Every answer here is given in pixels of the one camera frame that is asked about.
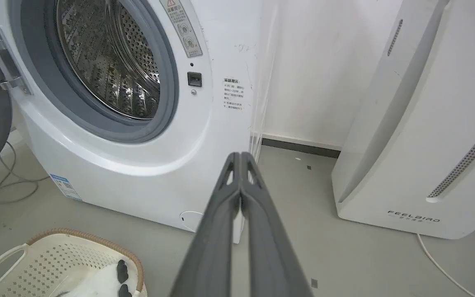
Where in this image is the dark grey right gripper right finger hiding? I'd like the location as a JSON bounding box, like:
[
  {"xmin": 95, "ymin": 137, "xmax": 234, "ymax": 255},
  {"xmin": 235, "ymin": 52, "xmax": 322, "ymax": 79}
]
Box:
[{"xmin": 240, "ymin": 152, "xmax": 314, "ymax": 297}]

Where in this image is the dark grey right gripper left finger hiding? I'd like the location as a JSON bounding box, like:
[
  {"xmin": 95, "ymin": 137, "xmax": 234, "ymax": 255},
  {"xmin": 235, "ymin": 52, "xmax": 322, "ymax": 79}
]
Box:
[{"xmin": 170, "ymin": 152, "xmax": 242, "ymax": 297}]

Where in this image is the white and black cloth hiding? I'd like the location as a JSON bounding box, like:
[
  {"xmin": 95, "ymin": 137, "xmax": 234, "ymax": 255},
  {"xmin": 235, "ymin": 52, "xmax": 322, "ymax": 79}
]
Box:
[{"xmin": 55, "ymin": 259, "xmax": 139, "ymax": 297}]

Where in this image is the white front-load washing machine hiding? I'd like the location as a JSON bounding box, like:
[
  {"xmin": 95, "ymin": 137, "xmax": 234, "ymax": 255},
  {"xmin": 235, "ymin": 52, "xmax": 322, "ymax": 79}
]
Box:
[{"xmin": 0, "ymin": 0, "xmax": 279, "ymax": 244}]

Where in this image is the cream plastic laundry basket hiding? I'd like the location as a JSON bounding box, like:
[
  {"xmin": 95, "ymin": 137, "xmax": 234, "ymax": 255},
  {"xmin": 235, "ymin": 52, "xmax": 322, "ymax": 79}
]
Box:
[{"xmin": 0, "ymin": 228, "xmax": 148, "ymax": 297}]

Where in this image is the white air purifier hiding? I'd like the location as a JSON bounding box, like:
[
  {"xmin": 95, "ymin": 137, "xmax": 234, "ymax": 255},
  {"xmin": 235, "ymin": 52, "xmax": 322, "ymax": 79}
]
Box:
[{"xmin": 332, "ymin": 0, "xmax": 475, "ymax": 240}]

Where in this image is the white power cable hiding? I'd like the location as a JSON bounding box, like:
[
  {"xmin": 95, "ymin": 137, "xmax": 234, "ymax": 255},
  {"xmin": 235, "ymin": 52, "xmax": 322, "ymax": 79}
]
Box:
[{"xmin": 416, "ymin": 233, "xmax": 475, "ymax": 297}]

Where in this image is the grey power cable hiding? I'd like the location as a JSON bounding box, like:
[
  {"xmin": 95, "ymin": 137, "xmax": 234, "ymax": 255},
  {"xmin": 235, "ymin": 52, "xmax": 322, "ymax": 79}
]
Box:
[{"xmin": 0, "ymin": 141, "xmax": 51, "ymax": 281}]

